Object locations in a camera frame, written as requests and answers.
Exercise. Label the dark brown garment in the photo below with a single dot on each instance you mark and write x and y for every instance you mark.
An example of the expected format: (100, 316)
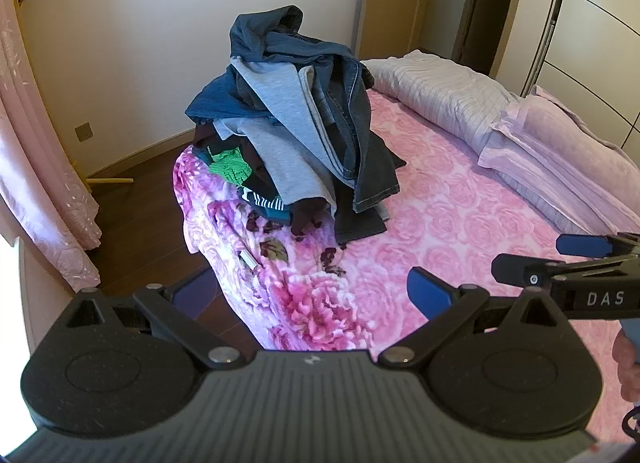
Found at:
(310, 219)

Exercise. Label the pink floral blanket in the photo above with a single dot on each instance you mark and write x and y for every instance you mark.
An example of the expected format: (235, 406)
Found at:
(450, 203)

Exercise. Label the wooden stand leg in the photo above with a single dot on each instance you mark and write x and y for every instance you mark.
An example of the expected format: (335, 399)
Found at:
(110, 181)

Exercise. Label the striped dark garment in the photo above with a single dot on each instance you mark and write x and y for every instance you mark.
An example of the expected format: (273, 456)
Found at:
(265, 205)

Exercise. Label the grey sweatpants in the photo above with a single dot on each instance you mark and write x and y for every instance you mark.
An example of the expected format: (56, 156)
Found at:
(287, 93)

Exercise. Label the green printed shirt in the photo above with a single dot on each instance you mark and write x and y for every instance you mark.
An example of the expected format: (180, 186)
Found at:
(227, 168)

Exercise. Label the dark blue jeans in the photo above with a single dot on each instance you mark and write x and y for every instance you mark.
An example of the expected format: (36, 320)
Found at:
(370, 143)

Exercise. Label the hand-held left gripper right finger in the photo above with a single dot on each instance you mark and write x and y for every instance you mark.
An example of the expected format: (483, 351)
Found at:
(430, 293)

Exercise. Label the wooden door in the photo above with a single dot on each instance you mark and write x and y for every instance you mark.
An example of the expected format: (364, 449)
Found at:
(395, 8)

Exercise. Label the black pants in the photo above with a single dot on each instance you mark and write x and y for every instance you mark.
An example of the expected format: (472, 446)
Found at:
(357, 224)

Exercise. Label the grey ribbed pillow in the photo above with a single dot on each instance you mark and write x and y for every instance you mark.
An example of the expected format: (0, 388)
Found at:
(440, 93)

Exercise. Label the wooden doorway frame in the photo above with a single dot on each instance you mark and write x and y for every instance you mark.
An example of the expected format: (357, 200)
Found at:
(472, 3)

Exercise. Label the lilac pillow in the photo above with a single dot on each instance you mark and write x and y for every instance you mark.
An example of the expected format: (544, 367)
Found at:
(550, 153)

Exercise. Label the gold wall socket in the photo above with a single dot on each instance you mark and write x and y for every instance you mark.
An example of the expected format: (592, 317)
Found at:
(83, 132)

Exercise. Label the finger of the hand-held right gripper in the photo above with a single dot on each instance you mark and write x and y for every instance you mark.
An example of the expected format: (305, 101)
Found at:
(582, 245)
(515, 269)

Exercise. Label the person's right hand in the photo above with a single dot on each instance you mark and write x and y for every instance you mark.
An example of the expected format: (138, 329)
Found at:
(627, 368)

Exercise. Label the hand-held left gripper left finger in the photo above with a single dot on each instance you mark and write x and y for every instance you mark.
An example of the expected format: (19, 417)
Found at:
(190, 294)

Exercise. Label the white wardrobe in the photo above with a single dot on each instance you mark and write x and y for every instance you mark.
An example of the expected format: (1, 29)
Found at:
(590, 33)

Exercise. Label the blue denim garment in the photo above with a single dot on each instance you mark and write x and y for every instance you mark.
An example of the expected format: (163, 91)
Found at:
(220, 99)

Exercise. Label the pink curtain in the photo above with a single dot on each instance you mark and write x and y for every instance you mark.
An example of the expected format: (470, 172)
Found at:
(30, 143)

